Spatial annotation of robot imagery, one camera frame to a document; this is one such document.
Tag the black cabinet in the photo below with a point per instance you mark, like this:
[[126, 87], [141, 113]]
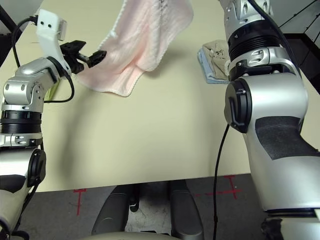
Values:
[[310, 62]]

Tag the light blue folded towel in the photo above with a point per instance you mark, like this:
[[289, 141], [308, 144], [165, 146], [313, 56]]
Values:
[[206, 70]]

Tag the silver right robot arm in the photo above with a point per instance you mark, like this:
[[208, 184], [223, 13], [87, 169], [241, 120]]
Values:
[[275, 100]]

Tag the grey right robot leg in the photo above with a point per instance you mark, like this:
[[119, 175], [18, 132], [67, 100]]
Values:
[[185, 210]]

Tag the beige robot torso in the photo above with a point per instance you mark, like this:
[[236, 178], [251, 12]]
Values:
[[130, 236]]

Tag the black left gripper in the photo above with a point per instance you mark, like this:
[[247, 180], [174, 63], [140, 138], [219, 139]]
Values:
[[72, 56]]

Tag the green folded towel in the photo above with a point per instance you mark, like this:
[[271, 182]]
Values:
[[51, 93]]

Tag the pink terry towel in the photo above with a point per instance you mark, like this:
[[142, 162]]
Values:
[[140, 37]]

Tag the side table with black frame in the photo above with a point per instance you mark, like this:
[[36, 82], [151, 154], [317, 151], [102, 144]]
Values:
[[8, 16]]

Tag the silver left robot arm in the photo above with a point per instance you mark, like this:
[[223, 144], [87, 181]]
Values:
[[25, 85]]

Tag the beige folded towel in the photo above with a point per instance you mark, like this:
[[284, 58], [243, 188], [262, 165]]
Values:
[[215, 55]]

